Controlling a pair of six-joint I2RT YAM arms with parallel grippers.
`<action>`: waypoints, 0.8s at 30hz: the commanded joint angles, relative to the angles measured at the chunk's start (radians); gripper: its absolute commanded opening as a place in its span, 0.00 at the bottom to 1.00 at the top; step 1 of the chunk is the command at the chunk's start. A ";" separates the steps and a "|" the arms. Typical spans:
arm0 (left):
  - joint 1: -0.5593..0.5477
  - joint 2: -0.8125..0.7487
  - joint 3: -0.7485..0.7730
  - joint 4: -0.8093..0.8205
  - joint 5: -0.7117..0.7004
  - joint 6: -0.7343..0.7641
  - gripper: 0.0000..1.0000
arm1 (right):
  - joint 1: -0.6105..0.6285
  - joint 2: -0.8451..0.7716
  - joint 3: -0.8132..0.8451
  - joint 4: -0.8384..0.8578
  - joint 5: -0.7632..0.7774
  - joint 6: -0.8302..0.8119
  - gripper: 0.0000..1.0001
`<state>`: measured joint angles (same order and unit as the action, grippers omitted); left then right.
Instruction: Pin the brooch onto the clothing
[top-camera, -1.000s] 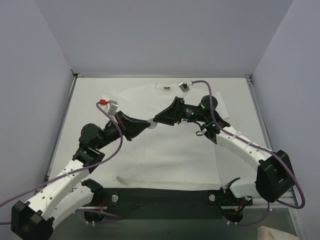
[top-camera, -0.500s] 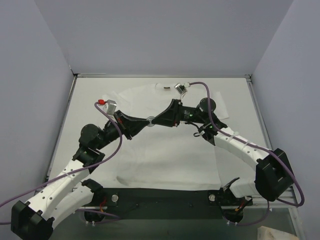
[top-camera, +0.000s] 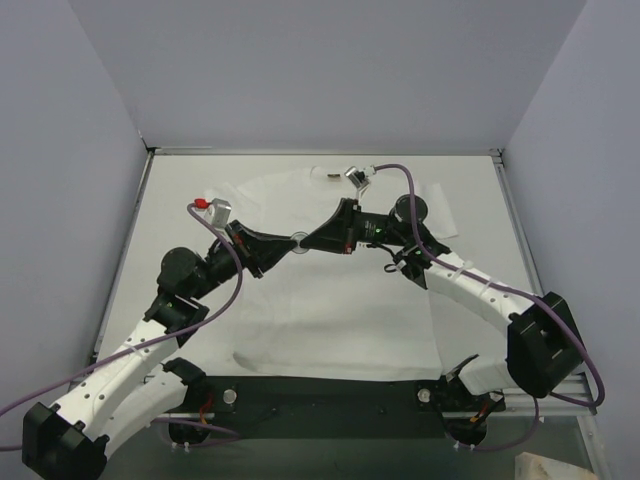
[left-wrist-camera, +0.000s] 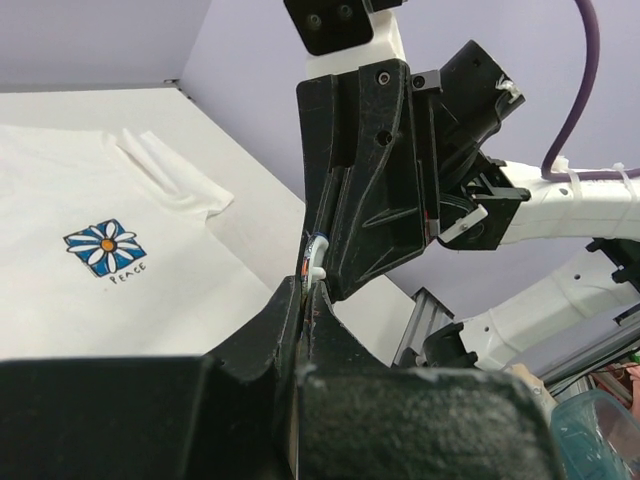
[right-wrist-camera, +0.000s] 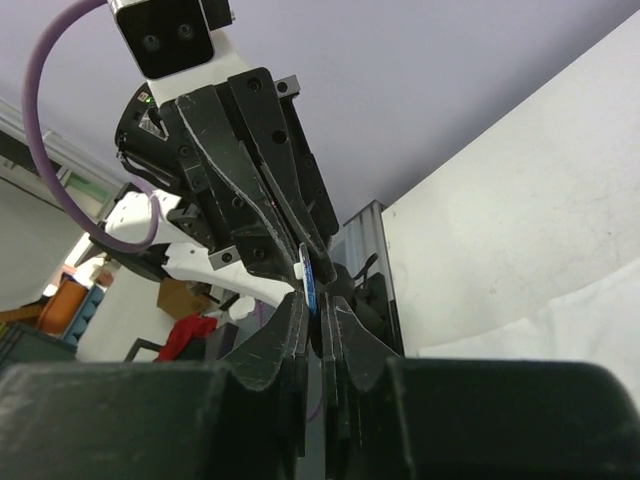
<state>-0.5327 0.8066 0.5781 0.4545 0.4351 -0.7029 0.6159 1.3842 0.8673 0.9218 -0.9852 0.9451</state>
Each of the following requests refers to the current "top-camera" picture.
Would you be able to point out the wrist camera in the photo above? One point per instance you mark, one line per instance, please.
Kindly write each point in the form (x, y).
(360, 178)
(216, 211)

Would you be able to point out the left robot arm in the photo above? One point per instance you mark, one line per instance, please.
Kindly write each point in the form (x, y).
(75, 436)

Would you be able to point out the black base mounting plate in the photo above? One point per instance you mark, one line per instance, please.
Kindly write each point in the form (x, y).
(294, 408)

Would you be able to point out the white t-shirt with flower print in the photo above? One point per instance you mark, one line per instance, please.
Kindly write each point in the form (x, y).
(319, 314)

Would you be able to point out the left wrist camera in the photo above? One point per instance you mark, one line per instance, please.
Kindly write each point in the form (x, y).
(216, 211)

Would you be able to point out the beige object at corner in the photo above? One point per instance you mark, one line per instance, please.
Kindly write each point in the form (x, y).
(529, 466)

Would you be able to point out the aluminium frame rail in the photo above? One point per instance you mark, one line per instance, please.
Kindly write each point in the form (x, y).
(466, 212)

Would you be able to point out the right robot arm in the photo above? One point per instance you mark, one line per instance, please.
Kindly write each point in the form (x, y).
(539, 331)

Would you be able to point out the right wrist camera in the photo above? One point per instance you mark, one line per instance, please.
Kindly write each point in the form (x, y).
(360, 178)

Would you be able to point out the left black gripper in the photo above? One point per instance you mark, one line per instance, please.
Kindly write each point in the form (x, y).
(245, 248)

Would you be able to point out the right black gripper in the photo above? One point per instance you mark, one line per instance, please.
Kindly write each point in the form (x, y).
(347, 226)

